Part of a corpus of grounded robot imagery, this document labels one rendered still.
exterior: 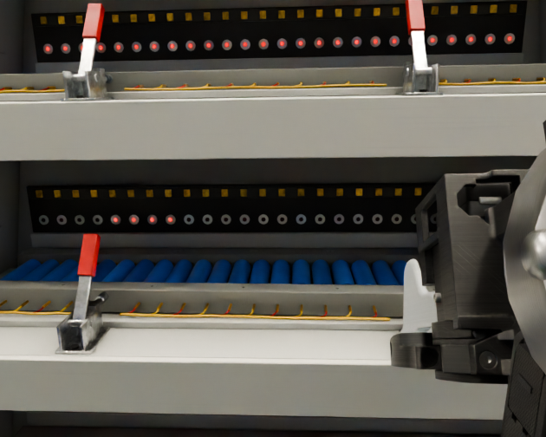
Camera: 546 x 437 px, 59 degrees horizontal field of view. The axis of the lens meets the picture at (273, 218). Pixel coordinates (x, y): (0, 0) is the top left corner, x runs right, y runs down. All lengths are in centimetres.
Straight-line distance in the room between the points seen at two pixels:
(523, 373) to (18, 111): 38
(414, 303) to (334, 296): 14
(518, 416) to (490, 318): 4
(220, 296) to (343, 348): 12
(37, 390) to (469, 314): 33
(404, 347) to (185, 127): 24
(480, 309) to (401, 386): 19
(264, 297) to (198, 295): 6
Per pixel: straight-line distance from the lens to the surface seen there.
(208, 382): 38
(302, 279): 46
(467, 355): 20
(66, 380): 42
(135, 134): 39
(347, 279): 46
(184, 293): 43
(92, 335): 42
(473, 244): 20
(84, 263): 42
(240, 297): 43
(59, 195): 58
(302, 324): 41
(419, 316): 28
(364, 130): 38
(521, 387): 18
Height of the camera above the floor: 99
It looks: 3 degrees up
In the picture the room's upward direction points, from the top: straight up
